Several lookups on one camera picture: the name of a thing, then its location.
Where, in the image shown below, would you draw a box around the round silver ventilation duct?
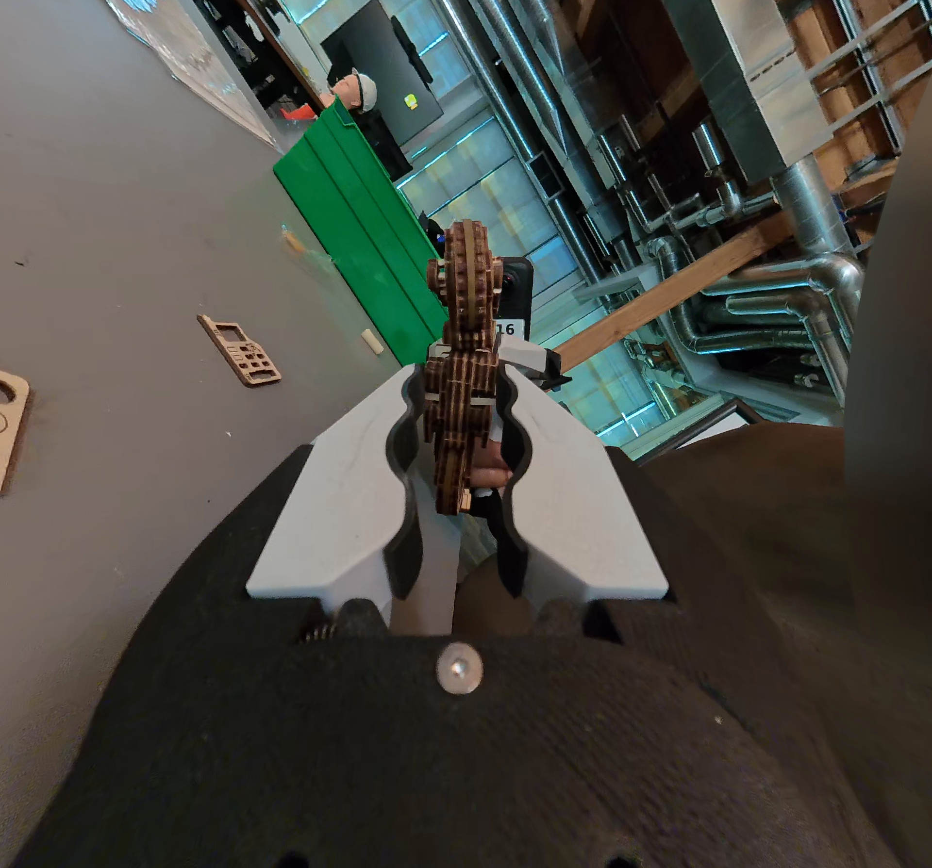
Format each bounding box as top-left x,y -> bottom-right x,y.
430,0 -> 605,287

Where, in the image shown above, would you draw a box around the black monitor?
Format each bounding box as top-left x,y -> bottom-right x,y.
320,0 -> 445,148

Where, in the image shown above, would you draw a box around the green plastic bin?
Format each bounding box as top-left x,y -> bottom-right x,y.
273,100 -> 449,367

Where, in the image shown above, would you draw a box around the grey desk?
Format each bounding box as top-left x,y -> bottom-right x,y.
0,0 -> 409,862

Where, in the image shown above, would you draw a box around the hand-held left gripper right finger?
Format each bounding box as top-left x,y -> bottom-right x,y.
497,364 -> 669,604

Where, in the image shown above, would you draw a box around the person's brown garment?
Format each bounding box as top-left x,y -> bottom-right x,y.
637,147 -> 932,868

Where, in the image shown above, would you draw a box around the rectangular silver duct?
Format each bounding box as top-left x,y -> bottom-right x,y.
632,0 -> 838,181

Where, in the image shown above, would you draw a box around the wooden sheet fragment oval cutouts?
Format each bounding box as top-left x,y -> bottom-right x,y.
0,369 -> 32,496

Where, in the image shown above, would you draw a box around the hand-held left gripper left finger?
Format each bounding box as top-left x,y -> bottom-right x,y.
245,363 -> 427,603

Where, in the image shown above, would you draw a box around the small clear plastic bag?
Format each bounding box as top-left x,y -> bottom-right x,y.
280,222 -> 343,279

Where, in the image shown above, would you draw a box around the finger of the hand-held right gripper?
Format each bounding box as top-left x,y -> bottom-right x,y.
497,339 -> 574,394

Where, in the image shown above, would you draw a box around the slotted wooden sheet fragment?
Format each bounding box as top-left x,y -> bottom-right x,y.
197,313 -> 283,389

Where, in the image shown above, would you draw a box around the wooden beam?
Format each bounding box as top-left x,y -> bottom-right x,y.
553,209 -> 795,370

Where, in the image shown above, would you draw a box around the wooden puzzle robot model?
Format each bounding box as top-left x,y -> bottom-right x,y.
424,219 -> 508,517

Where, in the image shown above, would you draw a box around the clear plastic wrapper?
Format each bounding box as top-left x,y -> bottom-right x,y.
62,0 -> 281,148

